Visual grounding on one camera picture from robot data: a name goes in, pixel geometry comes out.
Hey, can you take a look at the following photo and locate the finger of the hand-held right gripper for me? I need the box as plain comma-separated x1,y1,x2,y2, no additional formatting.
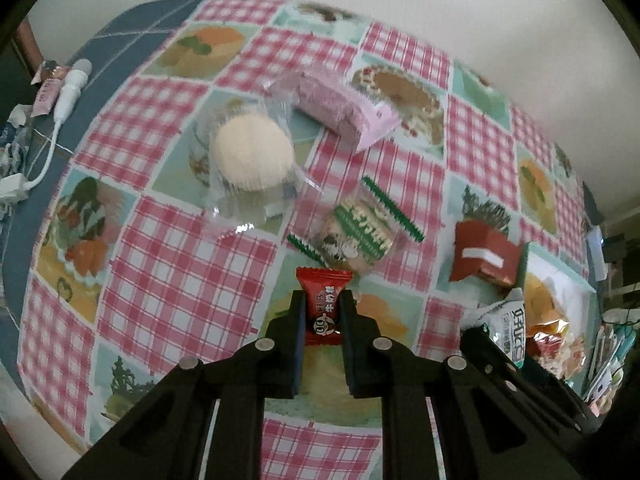
459,324,601,436

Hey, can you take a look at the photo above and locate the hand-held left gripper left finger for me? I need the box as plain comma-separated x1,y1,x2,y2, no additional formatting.
62,290,307,480

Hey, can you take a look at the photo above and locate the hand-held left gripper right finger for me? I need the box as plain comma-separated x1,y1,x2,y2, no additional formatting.
341,287,583,480

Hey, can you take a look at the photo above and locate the green and white snack packet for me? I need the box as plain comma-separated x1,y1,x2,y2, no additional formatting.
460,287,528,368

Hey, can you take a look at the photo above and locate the small red candy packet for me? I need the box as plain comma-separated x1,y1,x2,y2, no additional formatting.
295,266,353,347

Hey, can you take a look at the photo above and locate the green-rimmed tray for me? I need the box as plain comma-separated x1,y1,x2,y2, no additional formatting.
515,242,601,401

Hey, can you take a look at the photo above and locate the small brown carton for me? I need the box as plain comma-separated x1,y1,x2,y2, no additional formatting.
447,219,528,287

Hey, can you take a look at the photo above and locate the clear green-edged cookie packet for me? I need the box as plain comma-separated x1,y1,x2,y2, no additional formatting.
287,176,425,277

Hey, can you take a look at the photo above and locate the pile of colourful packets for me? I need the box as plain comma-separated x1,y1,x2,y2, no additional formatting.
585,310,640,416

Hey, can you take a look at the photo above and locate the checkered printed tablecloth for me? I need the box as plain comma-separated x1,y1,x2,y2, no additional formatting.
17,0,601,461

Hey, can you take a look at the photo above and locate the round white bun in wrapper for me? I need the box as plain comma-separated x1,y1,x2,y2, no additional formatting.
192,97,323,233

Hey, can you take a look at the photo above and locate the pink wrapped cake bar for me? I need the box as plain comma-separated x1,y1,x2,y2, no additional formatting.
267,66,403,153

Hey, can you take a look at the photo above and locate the blue and white patterned cloth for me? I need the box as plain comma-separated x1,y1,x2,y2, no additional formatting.
0,105,31,221

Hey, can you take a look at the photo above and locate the small pink sachet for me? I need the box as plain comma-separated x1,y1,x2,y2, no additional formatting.
31,60,71,118

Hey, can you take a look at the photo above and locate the blue lined table cover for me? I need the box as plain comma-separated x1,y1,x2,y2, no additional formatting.
0,0,211,396

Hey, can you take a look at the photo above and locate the white cable with plug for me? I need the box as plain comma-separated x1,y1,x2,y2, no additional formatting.
0,58,93,201

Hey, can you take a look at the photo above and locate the brown wooden post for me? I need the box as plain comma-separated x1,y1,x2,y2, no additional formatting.
15,22,46,68

